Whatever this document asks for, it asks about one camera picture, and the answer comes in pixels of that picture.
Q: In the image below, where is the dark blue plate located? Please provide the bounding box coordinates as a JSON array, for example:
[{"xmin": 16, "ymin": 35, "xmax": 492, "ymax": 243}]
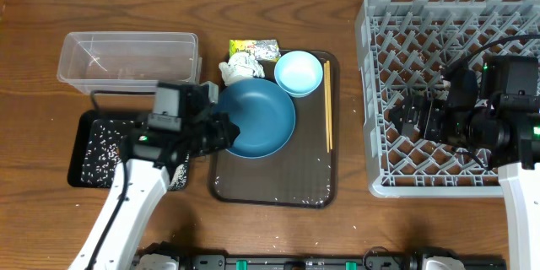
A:
[{"xmin": 214, "ymin": 78, "xmax": 296, "ymax": 159}]

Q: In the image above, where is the pile of white rice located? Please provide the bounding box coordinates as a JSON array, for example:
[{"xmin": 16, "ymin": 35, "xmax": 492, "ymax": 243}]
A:
[{"xmin": 77, "ymin": 119, "xmax": 174, "ymax": 188}]

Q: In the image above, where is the light blue bowl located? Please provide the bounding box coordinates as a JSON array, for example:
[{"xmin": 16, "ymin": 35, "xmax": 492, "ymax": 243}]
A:
[{"xmin": 274, "ymin": 51, "xmax": 323, "ymax": 98}]

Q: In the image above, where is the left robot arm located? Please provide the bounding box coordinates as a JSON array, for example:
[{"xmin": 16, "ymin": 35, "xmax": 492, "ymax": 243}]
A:
[{"xmin": 70, "ymin": 82, "xmax": 240, "ymax": 269}]

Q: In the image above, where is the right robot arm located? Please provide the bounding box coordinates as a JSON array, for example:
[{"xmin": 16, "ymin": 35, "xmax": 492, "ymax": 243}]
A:
[{"xmin": 389, "ymin": 95, "xmax": 539, "ymax": 269}]

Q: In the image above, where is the grey dishwasher rack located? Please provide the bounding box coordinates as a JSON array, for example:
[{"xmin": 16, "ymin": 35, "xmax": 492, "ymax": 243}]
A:
[{"xmin": 355, "ymin": 0, "xmax": 539, "ymax": 198}]

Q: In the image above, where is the black waste tray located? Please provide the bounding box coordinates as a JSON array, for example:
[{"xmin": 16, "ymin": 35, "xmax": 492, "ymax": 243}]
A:
[{"xmin": 67, "ymin": 109, "xmax": 197, "ymax": 192}]

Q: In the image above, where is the crumpled white tissue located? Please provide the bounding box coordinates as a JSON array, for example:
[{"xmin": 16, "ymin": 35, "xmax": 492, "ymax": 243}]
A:
[{"xmin": 219, "ymin": 51, "xmax": 265, "ymax": 86}]

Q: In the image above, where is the green snack wrapper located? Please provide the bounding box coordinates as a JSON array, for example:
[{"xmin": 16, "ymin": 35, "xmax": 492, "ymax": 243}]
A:
[{"xmin": 229, "ymin": 40, "xmax": 281, "ymax": 62}]

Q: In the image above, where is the brown serving tray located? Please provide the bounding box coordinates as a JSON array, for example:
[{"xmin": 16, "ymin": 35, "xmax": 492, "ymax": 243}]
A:
[{"xmin": 208, "ymin": 51, "xmax": 339, "ymax": 208}]

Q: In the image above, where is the clear plastic bin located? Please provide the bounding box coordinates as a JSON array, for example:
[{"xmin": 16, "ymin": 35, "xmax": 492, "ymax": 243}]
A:
[{"xmin": 57, "ymin": 31, "xmax": 202, "ymax": 95}]

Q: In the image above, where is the right wooden chopstick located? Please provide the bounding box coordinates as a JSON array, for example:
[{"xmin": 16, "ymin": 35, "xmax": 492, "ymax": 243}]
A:
[{"xmin": 325, "ymin": 61, "xmax": 333, "ymax": 150}]

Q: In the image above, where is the wooden chopstick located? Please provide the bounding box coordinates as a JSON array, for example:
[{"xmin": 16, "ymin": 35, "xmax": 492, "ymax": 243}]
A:
[
  {"xmin": 323, "ymin": 61, "xmax": 332, "ymax": 153},
  {"xmin": 325, "ymin": 61, "xmax": 333, "ymax": 150}
]

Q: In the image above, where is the left wooden chopstick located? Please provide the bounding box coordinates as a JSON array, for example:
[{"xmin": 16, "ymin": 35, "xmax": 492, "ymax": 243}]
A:
[{"xmin": 323, "ymin": 61, "xmax": 332, "ymax": 153}]

